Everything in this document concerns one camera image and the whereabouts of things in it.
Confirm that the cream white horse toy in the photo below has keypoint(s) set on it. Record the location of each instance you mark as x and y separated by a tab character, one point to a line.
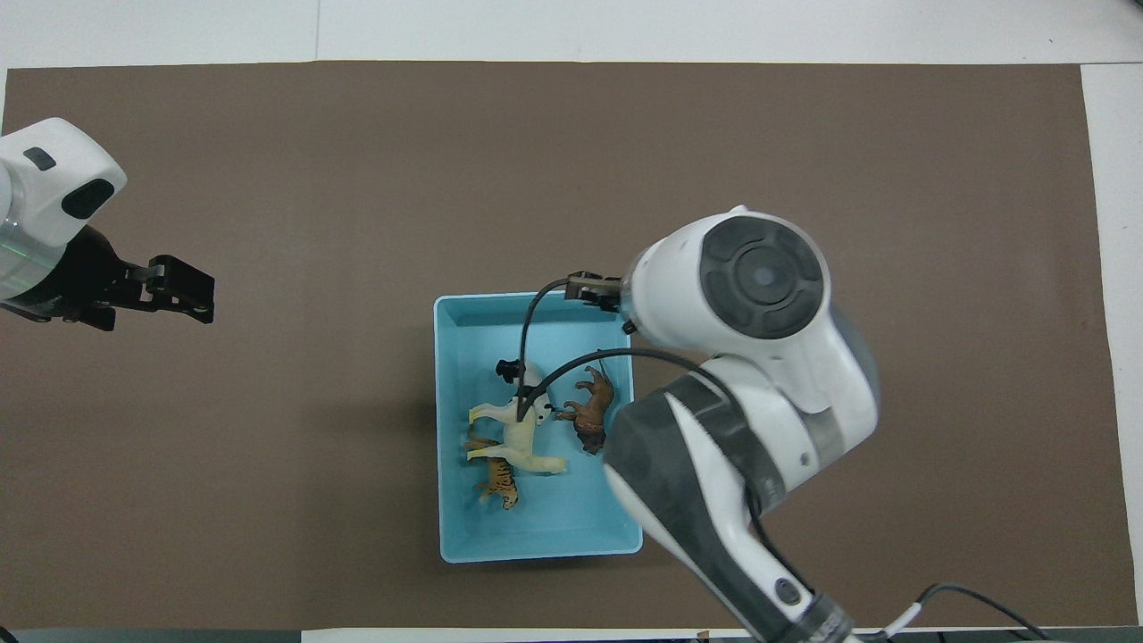
520	438

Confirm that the light blue storage box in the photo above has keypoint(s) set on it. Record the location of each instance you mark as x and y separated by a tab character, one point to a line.
554	527

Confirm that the brown table mat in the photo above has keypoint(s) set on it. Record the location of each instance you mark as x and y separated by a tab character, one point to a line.
268	446

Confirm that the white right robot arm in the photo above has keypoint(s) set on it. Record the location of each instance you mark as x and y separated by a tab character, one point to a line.
759	429

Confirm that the orange striped tiger toy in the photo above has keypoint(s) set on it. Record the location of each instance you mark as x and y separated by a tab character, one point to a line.
502	482

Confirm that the brown lion toy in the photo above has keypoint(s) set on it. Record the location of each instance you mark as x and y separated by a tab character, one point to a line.
594	411

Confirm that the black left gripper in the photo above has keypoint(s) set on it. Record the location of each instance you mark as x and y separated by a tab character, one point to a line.
85	281

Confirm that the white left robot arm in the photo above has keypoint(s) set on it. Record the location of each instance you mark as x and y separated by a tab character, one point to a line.
45	187

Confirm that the black and white panda toy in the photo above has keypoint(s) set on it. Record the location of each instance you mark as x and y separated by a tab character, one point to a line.
509	368

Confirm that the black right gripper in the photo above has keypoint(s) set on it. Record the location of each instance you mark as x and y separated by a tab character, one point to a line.
594	288

